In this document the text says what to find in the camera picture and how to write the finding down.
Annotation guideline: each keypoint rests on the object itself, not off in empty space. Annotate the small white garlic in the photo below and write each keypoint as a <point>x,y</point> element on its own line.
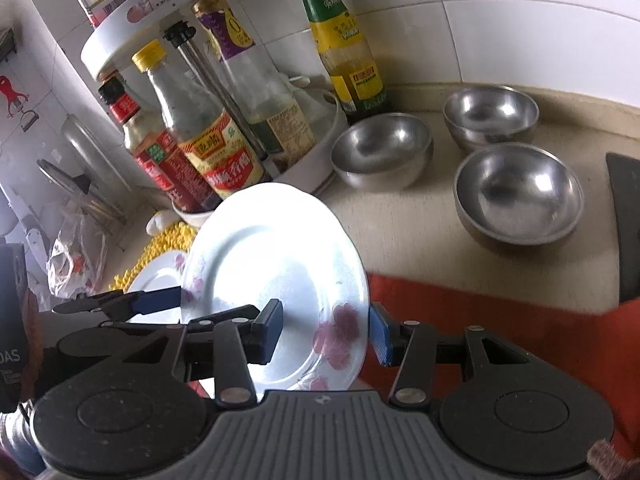
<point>159,224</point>

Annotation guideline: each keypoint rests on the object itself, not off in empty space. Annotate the steel pot lid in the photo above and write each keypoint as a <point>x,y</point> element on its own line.
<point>92,152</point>

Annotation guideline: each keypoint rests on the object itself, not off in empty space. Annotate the red label sauce bottle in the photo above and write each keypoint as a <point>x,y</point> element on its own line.
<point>160,165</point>

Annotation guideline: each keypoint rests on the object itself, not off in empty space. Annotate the black cooktop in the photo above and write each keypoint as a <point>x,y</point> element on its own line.
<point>625,220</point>

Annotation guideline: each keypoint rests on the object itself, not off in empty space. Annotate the yellow cap sauce bottle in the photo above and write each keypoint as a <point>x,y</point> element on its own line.
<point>220,157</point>

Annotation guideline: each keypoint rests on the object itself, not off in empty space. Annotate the hanging peeler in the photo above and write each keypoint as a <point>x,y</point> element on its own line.
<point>28,121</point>

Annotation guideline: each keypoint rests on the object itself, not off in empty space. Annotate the white two-tier rotating rack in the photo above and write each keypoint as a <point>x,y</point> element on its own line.
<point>115,42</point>

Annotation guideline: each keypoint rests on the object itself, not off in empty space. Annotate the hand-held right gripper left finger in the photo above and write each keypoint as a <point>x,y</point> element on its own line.
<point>267,332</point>

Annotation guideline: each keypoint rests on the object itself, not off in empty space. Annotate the person's right forearm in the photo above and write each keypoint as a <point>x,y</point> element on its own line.
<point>607,462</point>

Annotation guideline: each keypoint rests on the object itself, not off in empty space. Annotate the glass pot lid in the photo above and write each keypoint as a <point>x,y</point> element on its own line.
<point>60,175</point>

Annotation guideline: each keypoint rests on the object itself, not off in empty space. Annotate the white floral plate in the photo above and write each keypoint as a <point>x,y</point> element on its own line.
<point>270,250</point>
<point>155,277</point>

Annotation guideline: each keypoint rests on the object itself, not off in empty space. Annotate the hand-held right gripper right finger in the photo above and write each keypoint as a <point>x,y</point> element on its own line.
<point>378,335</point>

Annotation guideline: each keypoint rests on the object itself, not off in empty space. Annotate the purple label glass bottle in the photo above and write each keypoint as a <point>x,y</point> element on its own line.
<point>250,75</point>

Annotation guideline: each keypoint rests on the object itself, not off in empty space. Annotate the yellow beaded mat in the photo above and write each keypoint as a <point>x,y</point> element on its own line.
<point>167,240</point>

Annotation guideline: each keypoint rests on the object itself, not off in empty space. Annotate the steel bowl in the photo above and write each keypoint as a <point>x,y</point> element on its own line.
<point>490,112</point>
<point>517,195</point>
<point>382,152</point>

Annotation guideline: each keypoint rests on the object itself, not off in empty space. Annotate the red wall hook sticker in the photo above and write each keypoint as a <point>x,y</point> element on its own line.
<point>10,95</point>

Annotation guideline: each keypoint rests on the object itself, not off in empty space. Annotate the red cloth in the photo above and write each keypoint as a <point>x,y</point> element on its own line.
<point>500,305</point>

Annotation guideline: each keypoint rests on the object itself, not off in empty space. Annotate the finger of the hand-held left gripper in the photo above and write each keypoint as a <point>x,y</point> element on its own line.
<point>132,324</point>
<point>157,300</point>

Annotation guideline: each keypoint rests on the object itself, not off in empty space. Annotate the green yellow label bottle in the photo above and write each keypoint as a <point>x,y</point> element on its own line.
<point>345,55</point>

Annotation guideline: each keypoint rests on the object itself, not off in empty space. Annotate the clear plastic bag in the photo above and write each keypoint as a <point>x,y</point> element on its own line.
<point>75,255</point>

